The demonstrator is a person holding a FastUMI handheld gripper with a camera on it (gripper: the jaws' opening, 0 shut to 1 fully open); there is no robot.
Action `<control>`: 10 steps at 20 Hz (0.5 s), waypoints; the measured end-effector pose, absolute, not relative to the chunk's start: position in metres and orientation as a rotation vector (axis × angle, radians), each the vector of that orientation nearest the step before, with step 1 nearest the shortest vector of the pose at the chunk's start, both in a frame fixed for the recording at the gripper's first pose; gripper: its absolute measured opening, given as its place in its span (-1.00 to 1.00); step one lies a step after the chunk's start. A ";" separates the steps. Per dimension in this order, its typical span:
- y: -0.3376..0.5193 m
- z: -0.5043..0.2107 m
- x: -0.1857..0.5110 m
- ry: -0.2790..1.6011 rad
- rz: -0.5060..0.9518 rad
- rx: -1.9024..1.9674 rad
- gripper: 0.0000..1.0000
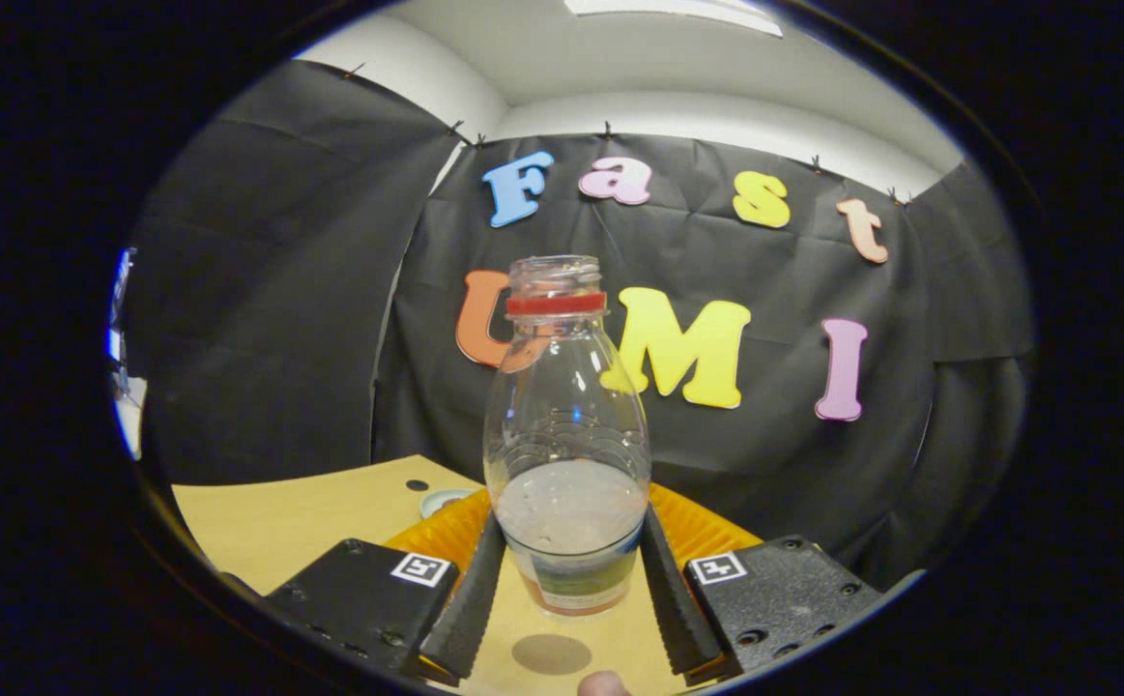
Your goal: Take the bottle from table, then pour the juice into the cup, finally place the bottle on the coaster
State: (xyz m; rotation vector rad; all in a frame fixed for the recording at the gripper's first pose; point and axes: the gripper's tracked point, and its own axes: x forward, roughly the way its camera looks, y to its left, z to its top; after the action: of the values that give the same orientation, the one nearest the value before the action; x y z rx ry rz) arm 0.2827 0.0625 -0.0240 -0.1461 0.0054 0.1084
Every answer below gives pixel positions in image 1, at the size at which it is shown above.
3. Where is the light green plate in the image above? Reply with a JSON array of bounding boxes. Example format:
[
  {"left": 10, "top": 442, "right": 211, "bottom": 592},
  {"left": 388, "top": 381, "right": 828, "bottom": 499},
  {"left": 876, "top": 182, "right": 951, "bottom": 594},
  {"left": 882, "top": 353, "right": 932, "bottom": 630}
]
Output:
[{"left": 419, "top": 488, "right": 476, "bottom": 520}]

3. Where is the white side desk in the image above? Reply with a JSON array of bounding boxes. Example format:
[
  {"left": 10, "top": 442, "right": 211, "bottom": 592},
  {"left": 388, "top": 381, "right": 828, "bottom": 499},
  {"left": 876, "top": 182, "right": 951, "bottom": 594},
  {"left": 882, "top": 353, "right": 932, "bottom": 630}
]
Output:
[{"left": 115, "top": 377, "right": 149, "bottom": 461}]

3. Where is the black backdrop cloth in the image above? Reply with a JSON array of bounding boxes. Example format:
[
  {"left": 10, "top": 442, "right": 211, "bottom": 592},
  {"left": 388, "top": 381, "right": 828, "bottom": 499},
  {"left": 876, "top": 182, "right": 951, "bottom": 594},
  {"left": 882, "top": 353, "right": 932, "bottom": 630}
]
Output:
[{"left": 122, "top": 58, "right": 1036, "bottom": 591}]

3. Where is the brown round coaster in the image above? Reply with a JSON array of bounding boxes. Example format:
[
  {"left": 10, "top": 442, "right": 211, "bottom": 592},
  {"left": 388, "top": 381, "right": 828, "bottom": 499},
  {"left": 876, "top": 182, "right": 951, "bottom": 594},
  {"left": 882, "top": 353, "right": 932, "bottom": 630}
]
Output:
[{"left": 511, "top": 633, "right": 593, "bottom": 677}]

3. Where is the clear plastic juice bottle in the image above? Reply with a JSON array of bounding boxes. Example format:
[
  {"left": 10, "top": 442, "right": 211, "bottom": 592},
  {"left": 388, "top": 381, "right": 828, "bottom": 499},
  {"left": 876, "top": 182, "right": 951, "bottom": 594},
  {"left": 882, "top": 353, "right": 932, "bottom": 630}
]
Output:
[{"left": 482, "top": 255, "right": 652, "bottom": 618}]

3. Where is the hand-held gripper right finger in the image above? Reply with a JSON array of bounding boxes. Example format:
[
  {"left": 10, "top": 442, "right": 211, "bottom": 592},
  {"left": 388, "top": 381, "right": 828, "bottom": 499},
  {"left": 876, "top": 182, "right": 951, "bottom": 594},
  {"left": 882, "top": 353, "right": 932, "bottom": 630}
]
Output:
[{"left": 641, "top": 481, "right": 886, "bottom": 685}]

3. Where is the large ceiling light panel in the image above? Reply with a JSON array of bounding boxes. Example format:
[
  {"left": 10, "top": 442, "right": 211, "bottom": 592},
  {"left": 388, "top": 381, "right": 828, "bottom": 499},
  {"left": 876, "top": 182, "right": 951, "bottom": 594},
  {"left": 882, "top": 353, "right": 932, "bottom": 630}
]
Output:
[{"left": 563, "top": 0, "right": 785, "bottom": 38}]

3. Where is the computer monitor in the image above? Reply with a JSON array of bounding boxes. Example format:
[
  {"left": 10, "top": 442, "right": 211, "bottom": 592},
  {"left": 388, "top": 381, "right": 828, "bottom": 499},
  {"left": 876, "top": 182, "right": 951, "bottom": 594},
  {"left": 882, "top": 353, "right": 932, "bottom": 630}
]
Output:
[{"left": 107, "top": 246, "right": 137, "bottom": 397}]

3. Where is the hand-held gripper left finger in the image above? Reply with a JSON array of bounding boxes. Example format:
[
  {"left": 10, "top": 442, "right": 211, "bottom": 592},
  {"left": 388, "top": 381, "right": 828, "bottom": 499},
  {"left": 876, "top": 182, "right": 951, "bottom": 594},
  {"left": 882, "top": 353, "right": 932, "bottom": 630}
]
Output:
[{"left": 223, "top": 486, "right": 509, "bottom": 685}]

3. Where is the wooden table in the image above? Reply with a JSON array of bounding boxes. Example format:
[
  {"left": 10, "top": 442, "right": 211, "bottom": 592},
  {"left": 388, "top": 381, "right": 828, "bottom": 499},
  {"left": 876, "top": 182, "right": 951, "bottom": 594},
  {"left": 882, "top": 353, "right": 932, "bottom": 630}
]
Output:
[{"left": 170, "top": 454, "right": 746, "bottom": 695}]

